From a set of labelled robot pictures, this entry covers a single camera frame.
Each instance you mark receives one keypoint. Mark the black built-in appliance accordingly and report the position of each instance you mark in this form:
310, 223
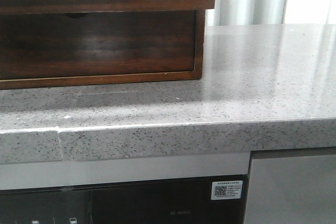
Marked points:
181, 200

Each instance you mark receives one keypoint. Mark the grey cabinet door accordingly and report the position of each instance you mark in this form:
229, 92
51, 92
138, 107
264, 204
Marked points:
291, 190

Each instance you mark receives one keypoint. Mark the dark wooden drawer cabinet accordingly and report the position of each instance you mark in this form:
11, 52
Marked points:
199, 45

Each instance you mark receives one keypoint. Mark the white QR code sticker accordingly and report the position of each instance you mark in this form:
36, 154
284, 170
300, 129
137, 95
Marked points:
227, 190

